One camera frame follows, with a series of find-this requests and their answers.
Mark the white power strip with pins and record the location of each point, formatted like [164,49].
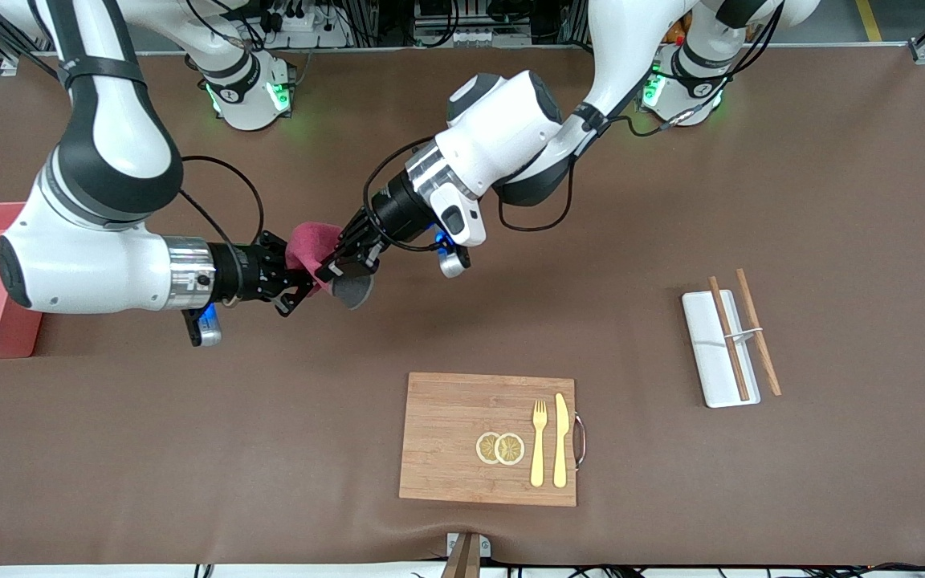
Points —
[310,32]

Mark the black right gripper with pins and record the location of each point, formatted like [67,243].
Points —
[239,273]

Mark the orange snack pile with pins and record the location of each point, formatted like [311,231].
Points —
[677,32]

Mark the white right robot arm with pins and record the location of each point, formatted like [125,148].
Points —
[109,144]

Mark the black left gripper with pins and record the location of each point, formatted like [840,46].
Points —
[395,212]

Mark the bamboo cutting board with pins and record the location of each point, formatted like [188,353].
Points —
[446,433]

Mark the grey metal table bracket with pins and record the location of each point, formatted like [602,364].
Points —
[485,546]

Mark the lemon slice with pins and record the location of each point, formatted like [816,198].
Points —
[511,449]
[485,448]

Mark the white chopstick rest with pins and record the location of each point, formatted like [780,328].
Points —
[743,335]

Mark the white rectangular tray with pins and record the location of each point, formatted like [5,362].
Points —
[703,337]

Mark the yellow knife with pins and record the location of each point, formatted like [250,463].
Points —
[560,441]

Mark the brown wooden chopstick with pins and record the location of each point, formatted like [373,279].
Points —
[733,353]
[755,321]

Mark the white socket bar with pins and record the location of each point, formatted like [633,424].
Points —
[470,38]

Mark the red and grey cloth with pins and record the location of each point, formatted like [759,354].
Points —
[306,245]

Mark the brown bar under bracket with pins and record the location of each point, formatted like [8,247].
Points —
[462,562]

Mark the yellow fork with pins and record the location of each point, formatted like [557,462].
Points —
[539,457]

